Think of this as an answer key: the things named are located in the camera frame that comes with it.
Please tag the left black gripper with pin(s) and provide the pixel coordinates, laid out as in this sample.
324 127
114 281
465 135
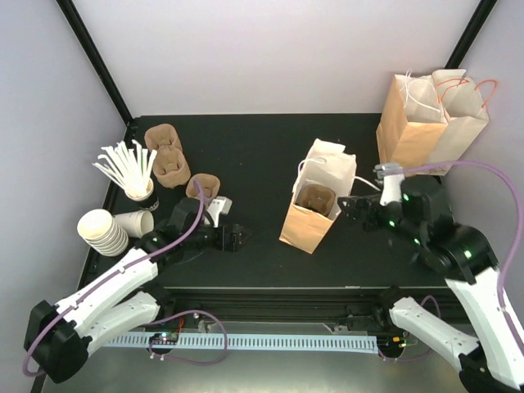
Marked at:
234 246

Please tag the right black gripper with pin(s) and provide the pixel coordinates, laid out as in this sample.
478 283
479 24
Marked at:
371 223

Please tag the brown pulp cup carrier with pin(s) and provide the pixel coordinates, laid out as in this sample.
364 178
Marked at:
317 198
209 183

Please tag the kraft paper bag white handles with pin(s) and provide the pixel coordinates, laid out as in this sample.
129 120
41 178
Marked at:
326 174

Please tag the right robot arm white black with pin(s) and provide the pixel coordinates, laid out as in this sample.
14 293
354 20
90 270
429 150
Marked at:
417 210

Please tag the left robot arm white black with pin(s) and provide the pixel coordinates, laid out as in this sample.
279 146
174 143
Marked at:
61 337

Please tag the stacked brown pulp cup carriers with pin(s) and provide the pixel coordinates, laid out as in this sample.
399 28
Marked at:
170 165

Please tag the tall kraft paper bag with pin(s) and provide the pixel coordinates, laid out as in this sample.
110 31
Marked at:
412 121

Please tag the cup holding white straws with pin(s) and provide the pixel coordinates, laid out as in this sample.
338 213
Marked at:
130 168

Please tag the stack of white paper cups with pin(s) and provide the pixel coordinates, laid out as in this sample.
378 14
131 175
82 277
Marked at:
110 235

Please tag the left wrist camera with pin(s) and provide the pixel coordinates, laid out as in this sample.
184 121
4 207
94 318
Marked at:
219 206

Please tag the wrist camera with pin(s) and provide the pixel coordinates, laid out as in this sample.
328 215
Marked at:
219 206
390 176

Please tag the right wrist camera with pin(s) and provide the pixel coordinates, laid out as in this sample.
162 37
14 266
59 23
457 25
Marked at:
390 176

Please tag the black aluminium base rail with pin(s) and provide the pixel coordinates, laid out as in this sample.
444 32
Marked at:
279 305

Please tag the light blue slotted cable duct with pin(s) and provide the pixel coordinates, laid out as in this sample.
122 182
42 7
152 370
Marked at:
218 341

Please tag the white paper bag orange handles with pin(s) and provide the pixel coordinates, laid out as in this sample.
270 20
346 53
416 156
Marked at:
465 111

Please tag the right black frame post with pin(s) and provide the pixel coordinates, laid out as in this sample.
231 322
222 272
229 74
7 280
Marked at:
470 33

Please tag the black frame post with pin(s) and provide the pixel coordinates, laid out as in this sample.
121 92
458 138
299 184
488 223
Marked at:
470 33
80 30

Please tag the left black frame post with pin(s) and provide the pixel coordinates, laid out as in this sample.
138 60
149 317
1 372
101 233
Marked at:
80 30

